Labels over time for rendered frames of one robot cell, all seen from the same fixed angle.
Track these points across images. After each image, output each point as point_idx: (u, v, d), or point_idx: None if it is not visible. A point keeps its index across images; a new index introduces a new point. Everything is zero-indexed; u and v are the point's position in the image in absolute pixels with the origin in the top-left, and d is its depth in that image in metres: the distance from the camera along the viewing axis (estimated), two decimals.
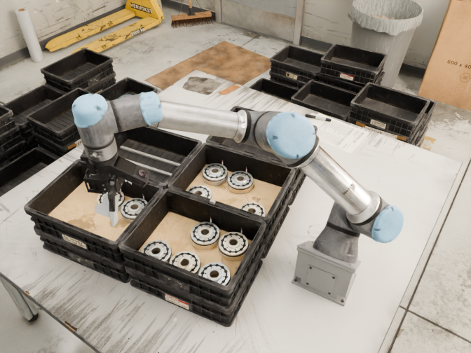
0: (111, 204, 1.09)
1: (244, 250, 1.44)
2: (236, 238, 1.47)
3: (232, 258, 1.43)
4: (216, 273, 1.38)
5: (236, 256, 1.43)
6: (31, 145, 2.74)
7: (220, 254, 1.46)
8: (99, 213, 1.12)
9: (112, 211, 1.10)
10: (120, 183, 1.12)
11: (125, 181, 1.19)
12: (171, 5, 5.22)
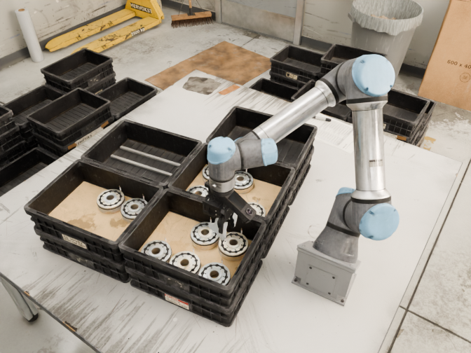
0: (219, 229, 1.30)
1: (244, 250, 1.44)
2: (236, 238, 1.47)
3: (232, 258, 1.43)
4: (216, 273, 1.38)
5: (236, 256, 1.43)
6: (31, 145, 2.74)
7: (220, 254, 1.46)
8: (211, 229, 1.35)
9: (220, 233, 1.32)
10: (230, 213, 1.31)
11: (232, 218, 1.36)
12: (171, 5, 5.22)
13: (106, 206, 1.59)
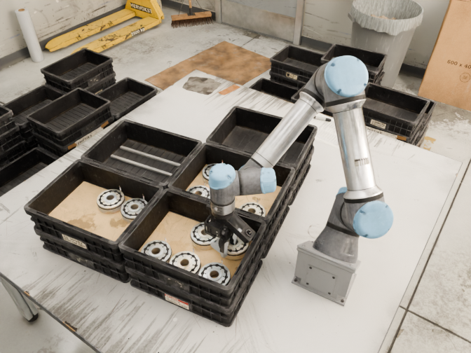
0: (220, 248, 1.37)
1: (244, 249, 1.43)
2: (237, 237, 1.47)
3: (233, 258, 1.43)
4: (216, 273, 1.38)
5: (237, 255, 1.42)
6: (31, 145, 2.74)
7: None
8: (213, 248, 1.42)
9: (221, 252, 1.39)
10: (230, 234, 1.37)
11: (232, 239, 1.42)
12: (171, 5, 5.22)
13: (106, 206, 1.59)
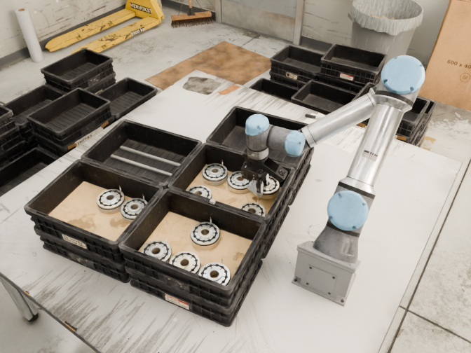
0: (258, 190, 1.55)
1: (277, 188, 1.63)
2: (268, 180, 1.66)
3: (267, 197, 1.62)
4: (216, 273, 1.38)
5: (270, 194, 1.62)
6: (31, 145, 2.74)
7: (255, 195, 1.64)
8: (249, 190, 1.60)
9: (258, 192, 1.58)
10: (265, 176, 1.55)
11: (265, 180, 1.61)
12: (171, 5, 5.22)
13: (106, 206, 1.59)
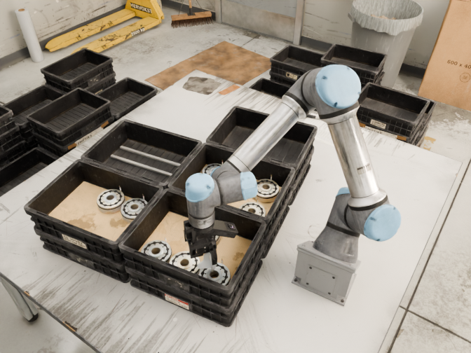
0: (215, 260, 1.28)
1: (277, 192, 1.64)
2: (268, 183, 1.67)
3: (267, 200, 1.63)
4: (216, 273, 1.38)
5: (270, 197, 1.63)
6: (31, 145, 2.74)
7: (255, 198, 1.65)
8: (202, 268, 1.31)
9: (215, 264, 1.30)
10: None
11: None
12: (171, 5, 5.22)
13: (106, 206, 1.59)
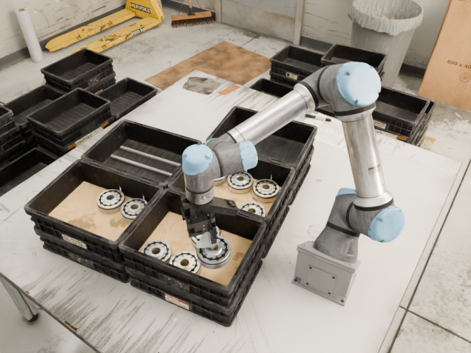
0: (214, 239, 1.22)
1: (277, 192, 1.64)
2: (268, 183, 1.67)
3: (267, 200, 1.63)
4: (216, 246, 1.28)
5: (270, 197, 1.63)
6: (31, 145, 2.74)
7: (255, 198, 1.65)
8: (200, 247, 1.24)
9: (214, 243, 1.24)
10: None
11: None
12: (171, 5, 5.22)
13: (106, 206, 1.59)
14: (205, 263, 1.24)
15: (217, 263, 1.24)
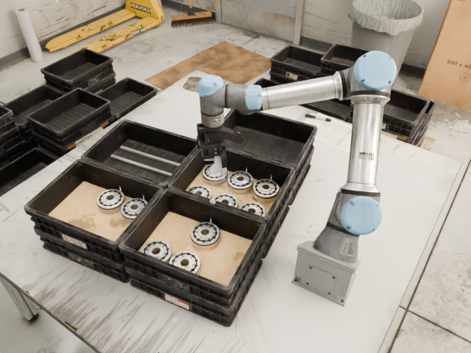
0: (224, 162, 1.45)
1: (277, 192, 1.64)
2: (268, 183, 1.67)
3: (267, 200, 1.63)
4: (226, 202, 1.61)
5: (270, 197, 1.63)
6: (31, 145, 2.74)
7: (255, 198, 1.65)
8: (213, 171, 1.47)
9: (224, 167, 1.47)
10: None
11: (218, 155, 1.51)
12: (171, 5, 5.22)
13: (106, 206, 1.59)
14: None
15: None
